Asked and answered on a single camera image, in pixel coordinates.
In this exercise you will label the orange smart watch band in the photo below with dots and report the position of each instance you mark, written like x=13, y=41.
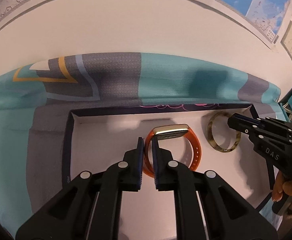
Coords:
x=180, y=140

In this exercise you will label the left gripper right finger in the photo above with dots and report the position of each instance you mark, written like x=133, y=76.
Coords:
x=162, y=174

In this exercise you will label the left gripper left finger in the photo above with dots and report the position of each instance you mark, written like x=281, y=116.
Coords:
x=132, y=175

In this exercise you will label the right hand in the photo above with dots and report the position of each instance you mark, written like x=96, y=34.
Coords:
x=280, y=187

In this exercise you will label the yellow-green marbled bangle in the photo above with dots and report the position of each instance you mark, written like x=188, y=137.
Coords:
x=220, y=137

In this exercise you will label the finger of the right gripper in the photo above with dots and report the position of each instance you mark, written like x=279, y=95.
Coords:
x=241, y=123

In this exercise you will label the teal grey patterned bedsheet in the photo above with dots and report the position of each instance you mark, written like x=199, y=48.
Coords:
x=35, y=104

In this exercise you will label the dark blue box tray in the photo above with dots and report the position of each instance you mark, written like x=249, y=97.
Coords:
x=206, y=207

